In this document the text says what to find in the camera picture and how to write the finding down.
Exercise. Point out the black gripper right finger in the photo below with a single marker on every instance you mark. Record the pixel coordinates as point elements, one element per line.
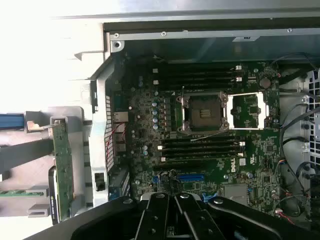
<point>200,220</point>

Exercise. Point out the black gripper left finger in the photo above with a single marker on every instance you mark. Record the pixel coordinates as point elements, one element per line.
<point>155,220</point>

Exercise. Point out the blue expansion slot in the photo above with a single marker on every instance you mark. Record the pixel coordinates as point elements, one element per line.
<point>191,178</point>

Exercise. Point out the black RAM slot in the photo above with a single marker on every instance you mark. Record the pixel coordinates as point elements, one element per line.
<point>197,74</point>
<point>197,86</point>
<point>200,146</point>
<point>197,68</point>
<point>200,152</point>
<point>200,139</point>
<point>197,80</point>

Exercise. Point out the thin locking lever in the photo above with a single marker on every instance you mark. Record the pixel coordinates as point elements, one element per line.
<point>210,136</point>

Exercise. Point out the green motherboard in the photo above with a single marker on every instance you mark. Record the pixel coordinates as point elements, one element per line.
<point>250,150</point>

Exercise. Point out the CPU socket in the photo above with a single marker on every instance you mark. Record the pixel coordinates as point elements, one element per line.
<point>202,112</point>

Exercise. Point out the grey parts rack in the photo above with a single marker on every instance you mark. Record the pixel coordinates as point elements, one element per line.
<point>25,183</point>

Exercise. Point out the green RAM stick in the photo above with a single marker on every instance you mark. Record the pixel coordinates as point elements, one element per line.
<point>15,193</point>

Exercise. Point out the silver coin battery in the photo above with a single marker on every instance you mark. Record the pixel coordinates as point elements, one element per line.
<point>265,83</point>

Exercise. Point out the black open PC case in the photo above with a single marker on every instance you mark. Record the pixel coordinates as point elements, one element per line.
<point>200,47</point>

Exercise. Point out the hard disk blue carrier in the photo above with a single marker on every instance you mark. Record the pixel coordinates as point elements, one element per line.
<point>12,121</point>

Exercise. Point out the perforated metal disk bay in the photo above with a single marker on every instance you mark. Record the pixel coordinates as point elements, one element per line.
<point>313,87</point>

